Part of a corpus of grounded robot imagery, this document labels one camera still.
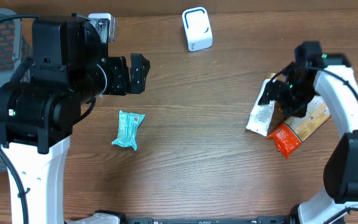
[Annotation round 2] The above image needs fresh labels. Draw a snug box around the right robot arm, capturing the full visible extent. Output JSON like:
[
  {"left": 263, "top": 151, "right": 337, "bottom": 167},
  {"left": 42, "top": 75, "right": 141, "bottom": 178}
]
[{"left": 258, "top": 41, "right": 358, "bottom": 223}]

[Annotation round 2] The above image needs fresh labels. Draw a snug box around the white barcode scanner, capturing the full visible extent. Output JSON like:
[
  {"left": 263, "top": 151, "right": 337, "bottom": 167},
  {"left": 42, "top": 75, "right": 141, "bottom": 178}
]
[{"left": 181, "top": 7, "right": 213, "bottom": 52}]

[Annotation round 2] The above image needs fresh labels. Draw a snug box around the orange spaghetti package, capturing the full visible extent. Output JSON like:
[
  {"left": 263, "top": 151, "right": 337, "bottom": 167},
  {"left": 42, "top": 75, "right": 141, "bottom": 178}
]
[{"left": 267, "top": 96, "right": 331, "bottom": 159}]

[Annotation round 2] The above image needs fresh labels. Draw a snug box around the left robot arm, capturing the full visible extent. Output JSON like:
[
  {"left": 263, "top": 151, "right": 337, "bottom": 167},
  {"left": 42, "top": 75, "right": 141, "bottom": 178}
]
[{"left": 0, "top": 13, "right": 150, "bottom": 223}]

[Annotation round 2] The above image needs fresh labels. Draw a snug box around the white tube with gold cap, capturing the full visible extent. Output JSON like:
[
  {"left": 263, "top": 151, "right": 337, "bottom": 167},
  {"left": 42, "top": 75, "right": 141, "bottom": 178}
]
[{"left": 246, "top": 73, "right": 275, "bottom": 137}]

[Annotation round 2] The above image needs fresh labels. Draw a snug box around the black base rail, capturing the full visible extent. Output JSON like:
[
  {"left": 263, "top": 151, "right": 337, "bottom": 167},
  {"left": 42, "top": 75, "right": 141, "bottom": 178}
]
[{"left": 122, "top": 215, "right": 295, "bottom": 224}]

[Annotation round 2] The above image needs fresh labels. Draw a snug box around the teal snack bar wrapper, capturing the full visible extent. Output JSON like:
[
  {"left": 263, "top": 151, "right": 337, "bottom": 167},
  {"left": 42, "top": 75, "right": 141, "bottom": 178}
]
[{"left": 111, "top": 110, "right": 145, "bottom": 151}]

